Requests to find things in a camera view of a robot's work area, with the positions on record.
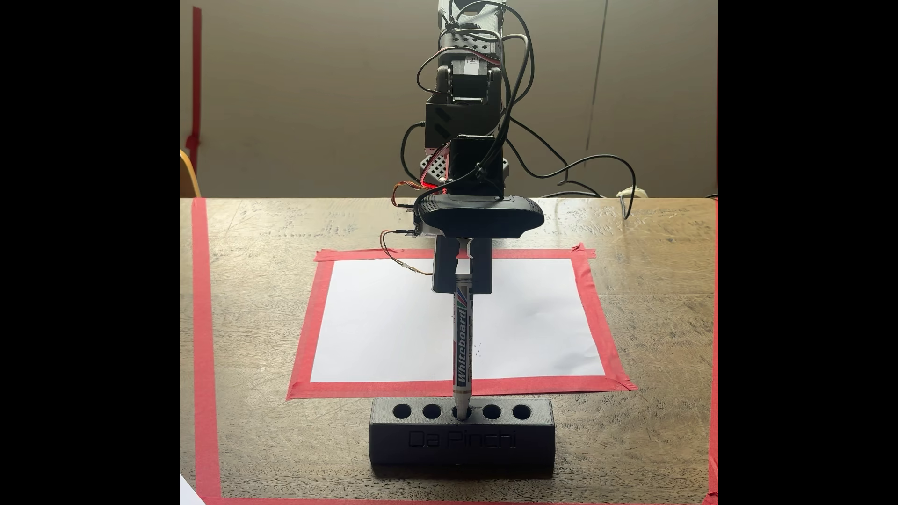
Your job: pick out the black oval webcam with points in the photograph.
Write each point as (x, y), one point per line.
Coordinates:
(480, 216)

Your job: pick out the long red table tape strip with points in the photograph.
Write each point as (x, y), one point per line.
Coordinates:
(205, 351)

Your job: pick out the white paper sheet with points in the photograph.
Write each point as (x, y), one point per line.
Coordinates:
(386, 315)

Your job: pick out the black pen holder block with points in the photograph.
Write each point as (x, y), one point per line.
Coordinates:
(461, 442)

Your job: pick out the red vertical wall strip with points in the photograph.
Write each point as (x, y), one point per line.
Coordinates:
(197, 70)

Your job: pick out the red tape strip on paper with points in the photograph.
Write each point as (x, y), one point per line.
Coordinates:
(312, 329)
(519, 253)
(600, 322)
(393, 388)

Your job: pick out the wooden chair back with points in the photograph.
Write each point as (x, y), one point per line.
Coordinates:
(188, 179)

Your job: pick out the whiteboard marker pen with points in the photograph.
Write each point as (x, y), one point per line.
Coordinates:
(462, 344)

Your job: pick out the white sheet corner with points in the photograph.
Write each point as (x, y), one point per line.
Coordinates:
(186, 494)

